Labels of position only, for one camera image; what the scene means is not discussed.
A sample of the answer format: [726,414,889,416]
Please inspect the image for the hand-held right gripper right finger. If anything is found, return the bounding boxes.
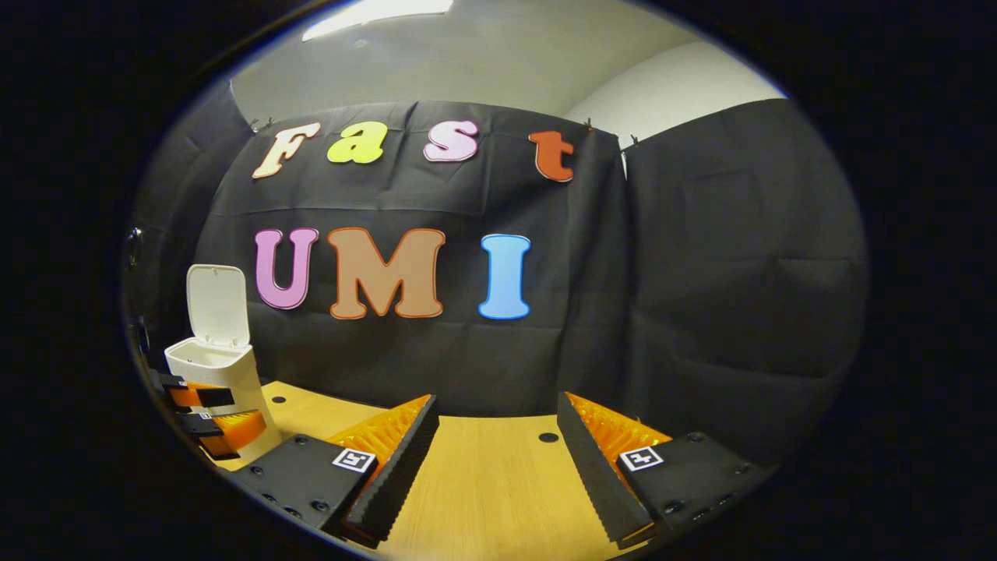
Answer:
[557,392,780,549]

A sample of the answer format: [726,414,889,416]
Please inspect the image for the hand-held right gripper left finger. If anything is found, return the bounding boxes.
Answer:
[226,393,440,549]

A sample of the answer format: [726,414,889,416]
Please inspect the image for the white desktop garbage bin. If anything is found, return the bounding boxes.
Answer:
[163,263,284,470]

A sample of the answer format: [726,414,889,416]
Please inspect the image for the wooden desktop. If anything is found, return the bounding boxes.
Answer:
[209,380,680,561]

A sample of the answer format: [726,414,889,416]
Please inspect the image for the black backdrop cloth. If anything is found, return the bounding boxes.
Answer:
[123,78,871,470]

